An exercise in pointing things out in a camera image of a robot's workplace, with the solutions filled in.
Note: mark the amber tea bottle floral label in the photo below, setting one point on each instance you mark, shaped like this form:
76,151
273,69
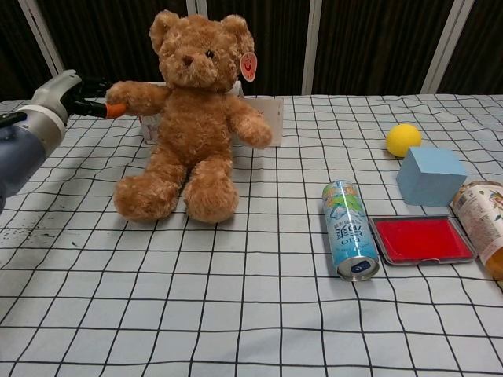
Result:
481,224

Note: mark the red ink pad case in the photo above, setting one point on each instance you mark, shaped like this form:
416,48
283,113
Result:
420,239

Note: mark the light blue cube block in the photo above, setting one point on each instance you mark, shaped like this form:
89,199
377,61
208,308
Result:
430,180

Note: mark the white screen frame post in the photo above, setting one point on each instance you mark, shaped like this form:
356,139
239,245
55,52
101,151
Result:
312,47
447,47
200,5
49,43

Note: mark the brown plush teddy bear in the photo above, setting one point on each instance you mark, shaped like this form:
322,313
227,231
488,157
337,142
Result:
196,133

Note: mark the left robot hand orange thumb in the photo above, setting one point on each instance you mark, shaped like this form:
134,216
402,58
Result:
55,92

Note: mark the yellow foam ball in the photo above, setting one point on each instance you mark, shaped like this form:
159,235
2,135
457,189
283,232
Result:
402,139

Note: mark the white cardboard box red print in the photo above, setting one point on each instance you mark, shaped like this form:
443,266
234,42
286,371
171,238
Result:
271,125

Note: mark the checkered white tablecloth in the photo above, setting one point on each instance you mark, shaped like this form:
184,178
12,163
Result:
196,306

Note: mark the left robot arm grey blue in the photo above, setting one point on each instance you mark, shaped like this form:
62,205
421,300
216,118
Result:
23,145

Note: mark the blue and green drink can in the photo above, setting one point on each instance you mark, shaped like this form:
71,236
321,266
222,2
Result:
347,231

